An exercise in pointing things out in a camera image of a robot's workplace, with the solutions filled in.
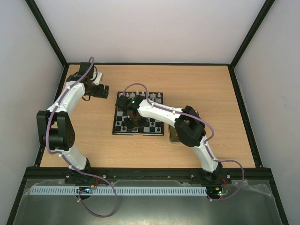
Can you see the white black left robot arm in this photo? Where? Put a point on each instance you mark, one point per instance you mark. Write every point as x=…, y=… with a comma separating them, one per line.
x=55, y=130

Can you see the black and grey chessboard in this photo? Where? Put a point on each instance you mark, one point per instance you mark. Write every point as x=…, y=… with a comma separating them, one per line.
x=120, y=116

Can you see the white slotted cable duct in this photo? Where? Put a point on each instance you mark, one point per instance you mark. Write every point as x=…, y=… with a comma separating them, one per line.
x=120, y=191

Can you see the black mounting rail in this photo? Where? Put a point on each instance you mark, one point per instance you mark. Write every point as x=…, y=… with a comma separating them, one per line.
x=193, y=176

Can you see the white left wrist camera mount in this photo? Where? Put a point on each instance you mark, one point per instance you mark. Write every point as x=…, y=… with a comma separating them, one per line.
x=97, y=77

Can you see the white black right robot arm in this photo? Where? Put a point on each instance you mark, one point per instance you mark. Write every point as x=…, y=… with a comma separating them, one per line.
x=148, y=108

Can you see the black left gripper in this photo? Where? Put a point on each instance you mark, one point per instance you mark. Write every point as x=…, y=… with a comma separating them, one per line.
x=100, y=93

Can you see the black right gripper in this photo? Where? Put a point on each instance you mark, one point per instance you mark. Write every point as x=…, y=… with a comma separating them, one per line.
x=135, y=121

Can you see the gold metal tin tray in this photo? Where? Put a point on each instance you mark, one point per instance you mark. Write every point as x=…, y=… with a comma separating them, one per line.
x=173, y=137

